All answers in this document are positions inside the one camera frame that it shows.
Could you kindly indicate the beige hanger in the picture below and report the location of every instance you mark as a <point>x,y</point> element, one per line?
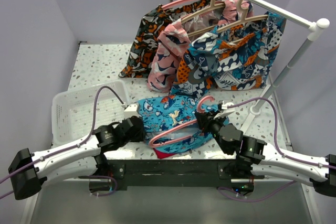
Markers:
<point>244,19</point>
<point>212,6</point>

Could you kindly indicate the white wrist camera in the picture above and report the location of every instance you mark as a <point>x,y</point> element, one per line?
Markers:
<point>224,109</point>
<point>131,110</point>

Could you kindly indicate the beige hanger front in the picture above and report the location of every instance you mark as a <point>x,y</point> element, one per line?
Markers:
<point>244,19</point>

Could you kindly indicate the white plastic basket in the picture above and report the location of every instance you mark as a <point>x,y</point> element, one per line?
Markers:
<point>72,111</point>

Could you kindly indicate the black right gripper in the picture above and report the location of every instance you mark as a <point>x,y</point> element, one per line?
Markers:
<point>205,119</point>

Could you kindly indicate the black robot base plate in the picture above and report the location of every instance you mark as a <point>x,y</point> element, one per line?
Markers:
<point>169,173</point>

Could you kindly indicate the beige hanger middle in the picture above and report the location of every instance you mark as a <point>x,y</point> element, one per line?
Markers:
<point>212,6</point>

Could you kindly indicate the red folded cloth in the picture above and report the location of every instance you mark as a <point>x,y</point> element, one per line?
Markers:
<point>162,155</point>

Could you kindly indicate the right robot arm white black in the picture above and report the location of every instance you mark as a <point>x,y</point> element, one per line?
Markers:
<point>255,157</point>

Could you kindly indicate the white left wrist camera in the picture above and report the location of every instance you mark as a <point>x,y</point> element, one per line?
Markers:
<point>131,110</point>

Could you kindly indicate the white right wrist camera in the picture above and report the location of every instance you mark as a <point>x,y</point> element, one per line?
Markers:
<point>224,109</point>

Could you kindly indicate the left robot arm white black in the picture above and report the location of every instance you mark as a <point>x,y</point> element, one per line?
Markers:
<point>30,172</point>

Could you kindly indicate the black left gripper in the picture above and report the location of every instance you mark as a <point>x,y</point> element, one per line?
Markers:
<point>140,136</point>

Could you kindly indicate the blue shark print shorts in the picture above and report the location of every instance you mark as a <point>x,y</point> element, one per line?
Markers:
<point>163,113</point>

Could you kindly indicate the black orange camo shorts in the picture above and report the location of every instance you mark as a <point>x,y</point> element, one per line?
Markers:
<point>145,44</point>

